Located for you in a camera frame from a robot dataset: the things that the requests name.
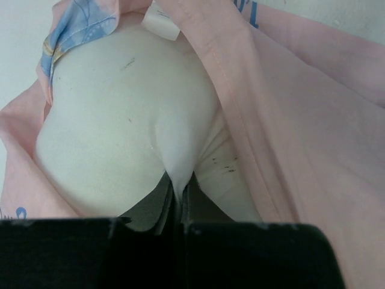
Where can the blue pink printed pillowcase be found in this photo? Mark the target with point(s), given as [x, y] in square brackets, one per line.
[303, 102]

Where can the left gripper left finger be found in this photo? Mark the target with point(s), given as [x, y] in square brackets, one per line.
[132, 250]

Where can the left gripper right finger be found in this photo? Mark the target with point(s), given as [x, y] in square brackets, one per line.
[222, 253]

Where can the white pillow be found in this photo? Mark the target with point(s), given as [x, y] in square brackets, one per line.
[128, 108]

